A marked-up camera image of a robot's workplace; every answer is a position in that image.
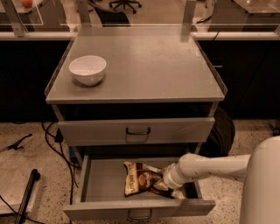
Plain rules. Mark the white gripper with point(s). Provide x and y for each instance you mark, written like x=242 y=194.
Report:
x=170 y=177

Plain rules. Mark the brown chip bag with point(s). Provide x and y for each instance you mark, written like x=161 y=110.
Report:
x=141 y=178

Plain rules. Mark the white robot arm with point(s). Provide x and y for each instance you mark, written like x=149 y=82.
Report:
x=259 y=172

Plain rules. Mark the closed top drawer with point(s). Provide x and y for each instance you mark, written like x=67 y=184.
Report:
x=136 y=131

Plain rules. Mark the open middle drawer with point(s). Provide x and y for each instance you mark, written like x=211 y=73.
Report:
x=101 y=196

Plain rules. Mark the grey metal drawer cabinet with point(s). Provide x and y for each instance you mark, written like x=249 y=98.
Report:
x=152 y=72

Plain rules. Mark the black backpack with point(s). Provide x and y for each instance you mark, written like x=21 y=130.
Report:
x=221 y=137

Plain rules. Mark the black rod on floor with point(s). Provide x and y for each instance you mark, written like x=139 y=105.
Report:
x=34 y=176

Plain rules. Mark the white ceramic bowl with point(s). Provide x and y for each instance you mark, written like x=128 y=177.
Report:
x=88 y=70

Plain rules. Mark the black clamp tool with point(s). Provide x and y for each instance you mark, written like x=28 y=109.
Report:
x=15 y=146

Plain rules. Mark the dark chair behind glass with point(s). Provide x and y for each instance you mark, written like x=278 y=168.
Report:
x=109 y=18

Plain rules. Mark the black office chair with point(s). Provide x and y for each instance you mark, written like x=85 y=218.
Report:
x=117 y=3

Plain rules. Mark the orange ball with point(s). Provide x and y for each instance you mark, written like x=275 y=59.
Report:
x=26 y=3

